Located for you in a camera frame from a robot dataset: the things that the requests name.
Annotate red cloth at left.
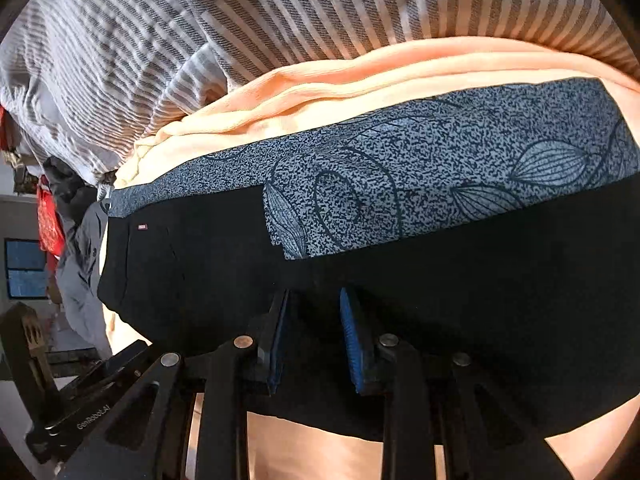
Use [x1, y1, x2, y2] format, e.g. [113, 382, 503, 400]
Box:
[36, 176, 65, 274]

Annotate dark grey quilted jacket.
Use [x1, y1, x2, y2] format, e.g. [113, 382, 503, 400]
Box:
[43, 156, 112, 358]

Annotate black pants with patterned stripe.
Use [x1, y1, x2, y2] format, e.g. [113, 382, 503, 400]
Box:
[98, 78, 639, 438]

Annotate grey striped duvet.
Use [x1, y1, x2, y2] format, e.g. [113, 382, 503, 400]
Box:
[1, 0, 639, 183]

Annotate peach bed sheet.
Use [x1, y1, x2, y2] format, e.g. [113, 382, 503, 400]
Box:
[115, 38, 639, 479]

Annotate blue window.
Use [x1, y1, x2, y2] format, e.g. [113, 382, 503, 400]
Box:
[4, 238, 48, 300]

